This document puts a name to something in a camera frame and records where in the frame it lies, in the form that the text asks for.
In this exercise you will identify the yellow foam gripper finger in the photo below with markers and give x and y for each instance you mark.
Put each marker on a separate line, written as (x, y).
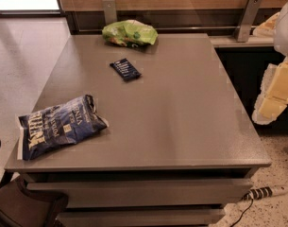
(273, 98)

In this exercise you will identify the dark blue rxbar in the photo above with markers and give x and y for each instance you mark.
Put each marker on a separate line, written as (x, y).
(125, 70)

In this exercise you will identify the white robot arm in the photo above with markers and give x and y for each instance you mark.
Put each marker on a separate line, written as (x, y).
(280, 32)

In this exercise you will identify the white power strip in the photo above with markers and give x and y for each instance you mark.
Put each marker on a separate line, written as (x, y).
(265, 192)

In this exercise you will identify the grey drawer cabinet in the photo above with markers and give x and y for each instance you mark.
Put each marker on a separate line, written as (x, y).
(179, 146)

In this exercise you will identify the green snack bag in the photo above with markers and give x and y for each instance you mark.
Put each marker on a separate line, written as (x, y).
(130, 33)

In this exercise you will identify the blue kettle chips bag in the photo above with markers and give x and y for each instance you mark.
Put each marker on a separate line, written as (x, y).
(58, 126)

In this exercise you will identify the brown chair seat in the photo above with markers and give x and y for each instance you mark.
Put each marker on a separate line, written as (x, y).
(21, 207)

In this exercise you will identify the right metal wall bracket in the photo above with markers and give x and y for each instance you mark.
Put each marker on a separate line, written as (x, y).
(242, 31)

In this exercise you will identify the metal wall bracket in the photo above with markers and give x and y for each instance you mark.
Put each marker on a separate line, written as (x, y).
(242, 31)
(110, 12)

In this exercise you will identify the left metal wall bracket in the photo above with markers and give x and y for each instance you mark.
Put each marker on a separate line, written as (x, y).
(110, 12)

